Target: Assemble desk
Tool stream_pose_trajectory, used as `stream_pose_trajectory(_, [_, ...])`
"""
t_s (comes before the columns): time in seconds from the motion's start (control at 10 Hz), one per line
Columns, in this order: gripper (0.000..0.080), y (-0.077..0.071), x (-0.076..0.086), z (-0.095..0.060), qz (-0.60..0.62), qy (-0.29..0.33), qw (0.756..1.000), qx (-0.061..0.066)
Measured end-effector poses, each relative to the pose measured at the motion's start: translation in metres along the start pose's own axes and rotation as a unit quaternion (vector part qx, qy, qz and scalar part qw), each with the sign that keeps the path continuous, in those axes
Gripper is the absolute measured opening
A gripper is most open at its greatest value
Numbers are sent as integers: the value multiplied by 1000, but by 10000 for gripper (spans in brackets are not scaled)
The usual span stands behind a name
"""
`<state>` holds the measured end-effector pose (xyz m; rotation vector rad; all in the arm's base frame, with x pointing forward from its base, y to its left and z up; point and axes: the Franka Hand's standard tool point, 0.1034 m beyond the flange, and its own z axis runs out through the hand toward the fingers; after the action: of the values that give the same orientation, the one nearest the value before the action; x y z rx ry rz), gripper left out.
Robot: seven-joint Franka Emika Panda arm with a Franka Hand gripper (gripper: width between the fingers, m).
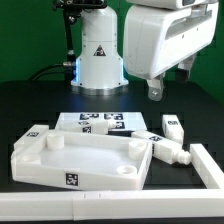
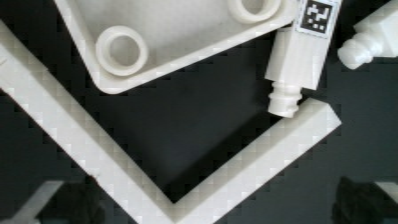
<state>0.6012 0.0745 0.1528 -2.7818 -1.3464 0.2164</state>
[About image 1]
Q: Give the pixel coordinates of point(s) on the white desk top tray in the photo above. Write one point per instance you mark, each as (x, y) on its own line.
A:
(83, 161)

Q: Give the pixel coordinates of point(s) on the white L-shaped fence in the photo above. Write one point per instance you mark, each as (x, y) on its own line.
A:
(91, 205)

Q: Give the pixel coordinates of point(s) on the black camera stand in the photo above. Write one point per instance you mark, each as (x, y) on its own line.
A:
(71, 10)

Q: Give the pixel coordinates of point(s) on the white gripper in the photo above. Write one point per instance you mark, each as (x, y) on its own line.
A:
(156, 39)

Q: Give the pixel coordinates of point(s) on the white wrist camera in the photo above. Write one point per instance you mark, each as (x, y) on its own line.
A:
(171, 4)

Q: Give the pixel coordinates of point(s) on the white marker sheet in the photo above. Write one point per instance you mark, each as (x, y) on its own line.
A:
(125, 121)

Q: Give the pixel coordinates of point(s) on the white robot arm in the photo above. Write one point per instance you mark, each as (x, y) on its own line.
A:
(99, 68)

